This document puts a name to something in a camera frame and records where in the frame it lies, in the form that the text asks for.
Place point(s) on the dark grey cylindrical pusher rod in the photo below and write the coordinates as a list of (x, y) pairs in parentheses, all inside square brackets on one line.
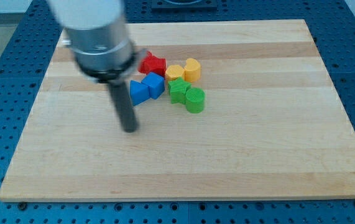
[(123, 105)]

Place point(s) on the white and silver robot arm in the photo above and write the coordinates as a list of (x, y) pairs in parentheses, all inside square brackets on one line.
[(98, 37)]

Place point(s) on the yellow hexagon block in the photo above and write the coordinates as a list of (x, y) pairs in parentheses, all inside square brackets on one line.
[(174, 72)]

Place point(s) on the yellow heart block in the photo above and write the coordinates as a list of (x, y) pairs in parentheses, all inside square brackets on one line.
[(192, 70)]

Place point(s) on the blue triangle block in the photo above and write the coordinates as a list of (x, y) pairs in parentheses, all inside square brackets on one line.
[(139, 92)]

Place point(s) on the blue cube block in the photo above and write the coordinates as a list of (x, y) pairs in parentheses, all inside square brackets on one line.
[(155, 83)]

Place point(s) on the red block behind star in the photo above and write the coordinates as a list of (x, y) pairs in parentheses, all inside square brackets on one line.
[(142, 68)]

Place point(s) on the green star block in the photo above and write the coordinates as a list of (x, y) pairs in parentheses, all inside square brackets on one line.
[(177, 89)]

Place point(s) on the green cylinder block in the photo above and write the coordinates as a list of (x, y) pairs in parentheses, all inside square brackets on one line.
[(195, 100)]

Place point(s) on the light wooden board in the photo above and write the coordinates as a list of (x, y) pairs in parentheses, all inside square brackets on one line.
[(273, 126)]

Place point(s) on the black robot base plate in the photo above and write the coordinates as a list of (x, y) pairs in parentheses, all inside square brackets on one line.
[(183, 4)]

